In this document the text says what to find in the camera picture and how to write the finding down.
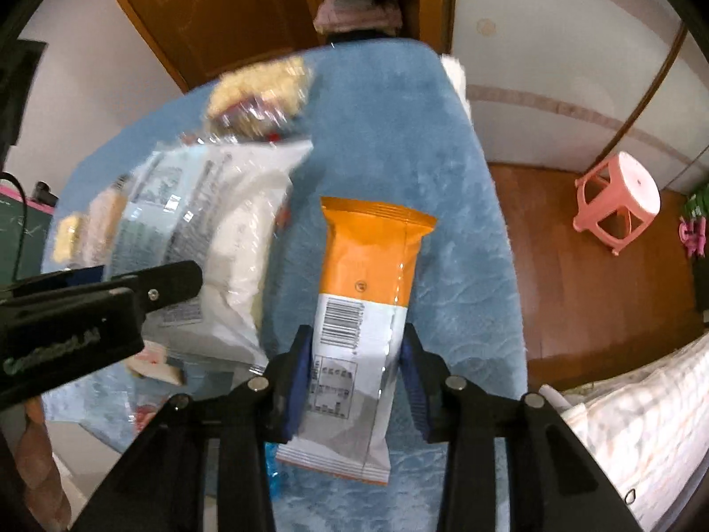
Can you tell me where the clear red edged packet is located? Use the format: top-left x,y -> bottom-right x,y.
213,97 -> 300,142

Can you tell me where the blue candy wrapper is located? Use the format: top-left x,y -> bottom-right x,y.
263,442 -> 286,497

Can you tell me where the black cable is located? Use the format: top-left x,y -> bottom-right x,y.
0,172 -> 28,283

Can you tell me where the white printed bed quilt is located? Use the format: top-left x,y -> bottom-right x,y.
559,332 -> 709,532

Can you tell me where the puffed rice cracker packet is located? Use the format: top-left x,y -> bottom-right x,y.
206,57 -> 314,123
52,213 -> 84,261

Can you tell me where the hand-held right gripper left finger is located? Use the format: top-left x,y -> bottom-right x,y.
72,324 -> 314,532

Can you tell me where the orange white snack packet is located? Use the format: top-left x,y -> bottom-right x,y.
275,196 -> 438,485

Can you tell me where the person's left hand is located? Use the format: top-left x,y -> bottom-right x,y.
12,398 -> 74,532

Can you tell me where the clear white bun packet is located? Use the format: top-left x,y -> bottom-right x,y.
108,141 -> 316,378

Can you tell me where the pale sliding wardrobe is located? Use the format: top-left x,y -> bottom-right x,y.
454,0 -> 709,189

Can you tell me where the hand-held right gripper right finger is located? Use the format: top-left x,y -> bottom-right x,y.
401,321 -> 643,532

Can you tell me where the folded pink cloth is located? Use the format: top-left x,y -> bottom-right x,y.
313,0 -> 405,34

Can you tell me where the green chalkboard with pink frame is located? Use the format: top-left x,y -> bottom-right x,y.
0,185 -> 59,283

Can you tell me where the pink toy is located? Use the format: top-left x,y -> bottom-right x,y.
678,216 -> 709,258

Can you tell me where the peach snack packet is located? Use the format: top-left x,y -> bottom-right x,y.
83,185 -> 131,267

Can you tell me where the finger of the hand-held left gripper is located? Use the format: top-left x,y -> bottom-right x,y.
0,266 -> 106,297
105,260 -> 203,318

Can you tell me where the brown wooden shelf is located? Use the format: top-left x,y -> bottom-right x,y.
285,0 -> 458,53

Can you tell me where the blue plush tablecloth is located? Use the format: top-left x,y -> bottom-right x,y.
41,39 -> 527,532

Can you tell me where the brown wooden door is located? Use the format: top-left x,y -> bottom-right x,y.
91,0 -> 305,92

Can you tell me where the pink plastic stool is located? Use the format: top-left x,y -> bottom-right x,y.
573,151 -> 662,256

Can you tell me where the pink white small packet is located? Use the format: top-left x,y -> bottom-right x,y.
125,344 -> 186,386

